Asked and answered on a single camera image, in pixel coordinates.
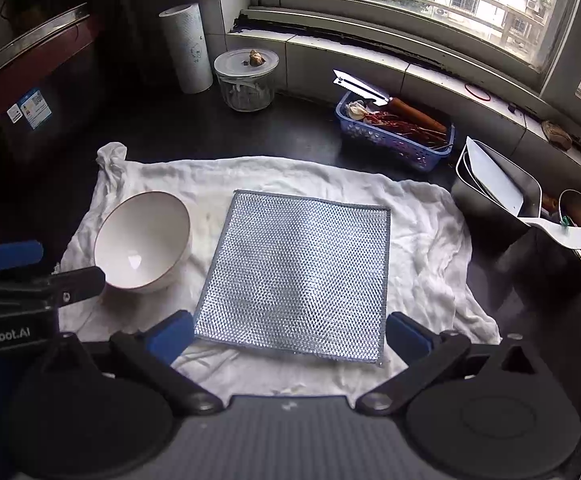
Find serrated scraper with orange handle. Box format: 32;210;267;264
332;69;448;133

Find white paper towel roll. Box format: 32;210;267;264
159;2;214;95

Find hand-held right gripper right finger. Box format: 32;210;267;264
355;311;541;417

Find blue and white sticker label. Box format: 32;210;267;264
8;87;54;131

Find white cutting board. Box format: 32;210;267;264
463;136;527;218

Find white bowl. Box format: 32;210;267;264
94;191;192;295

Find glass jar with lid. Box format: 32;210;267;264
214;48;280;113

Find silver mesh scrubbing cloth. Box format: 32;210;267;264
193;190;392;367

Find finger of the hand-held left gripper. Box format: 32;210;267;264
45;266;106;307
0;240;44;273

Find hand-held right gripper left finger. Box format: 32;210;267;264
58;310;224;416

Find steel utensil holder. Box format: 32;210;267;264
451;136;546;261

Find blue plastic basket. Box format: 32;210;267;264
335;91;456;173

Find white rice paddle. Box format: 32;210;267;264
520;215;581;250

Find brown lump on sill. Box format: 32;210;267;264
540;120;573;151

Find dark red-topped cabinet appliance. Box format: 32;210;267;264
0;2;116;171

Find dried red chillies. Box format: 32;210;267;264
365;110;448;150

